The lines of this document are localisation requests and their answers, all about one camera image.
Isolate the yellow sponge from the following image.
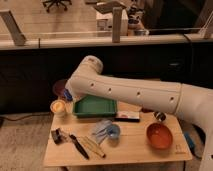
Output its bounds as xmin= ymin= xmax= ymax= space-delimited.
xmin=50 ymin=99 xmax=66 ymax=117

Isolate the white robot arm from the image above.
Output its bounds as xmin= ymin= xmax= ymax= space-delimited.
xmin=65 ymin=55 xmax=213 ymax=171

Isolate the green plastic tray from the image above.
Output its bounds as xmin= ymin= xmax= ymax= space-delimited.
xmin=73 ymin=95 xmax=117 ymax=118

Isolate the purple bowl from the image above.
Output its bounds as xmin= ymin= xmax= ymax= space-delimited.
xmin=52 ymin=79 xmax=67 ymax=97

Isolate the black binder clip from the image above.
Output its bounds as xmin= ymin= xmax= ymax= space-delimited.
xmin=51 ymin=128 xmax=66 ymax=145

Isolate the grey blue cloth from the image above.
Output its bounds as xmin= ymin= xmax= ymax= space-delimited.
xmin=91 ymin=120 xmax=112 ymax=144

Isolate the yellow corn husk toy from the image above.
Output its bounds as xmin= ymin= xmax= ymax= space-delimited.
xmin=83 ymin=137 xmax=106 ymax=158

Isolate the blue plastic cup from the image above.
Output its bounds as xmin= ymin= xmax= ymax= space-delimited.
xmin=106 ymin=124 xmax=120 ymax=139

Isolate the white cardboard box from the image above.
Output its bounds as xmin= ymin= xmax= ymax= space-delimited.
xmin=96 ymin=10 xmax=128 ymax=35

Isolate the small metal cup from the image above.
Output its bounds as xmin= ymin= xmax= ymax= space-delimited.
xmin=154 ymin=112 xmax=166 ymax=122

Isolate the office chair base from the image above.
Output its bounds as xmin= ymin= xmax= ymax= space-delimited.
xmin=42 ymin=0 xmax=72 ymax=13

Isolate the orange bowl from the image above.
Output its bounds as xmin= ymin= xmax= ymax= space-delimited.
xmin=146 ymin=123 xmax=173 ymax=150

